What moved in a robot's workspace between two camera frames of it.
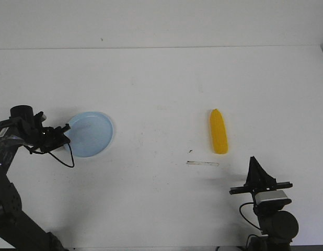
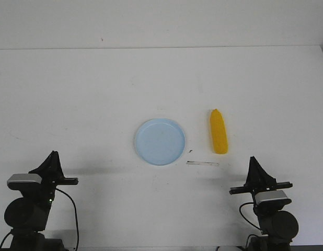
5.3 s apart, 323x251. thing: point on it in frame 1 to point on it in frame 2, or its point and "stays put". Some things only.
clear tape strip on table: (202, 163) stays put
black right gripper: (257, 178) stays put
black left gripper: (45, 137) to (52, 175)
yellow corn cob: (218, 132) stays put
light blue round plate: (91, 133) to (160, 141)
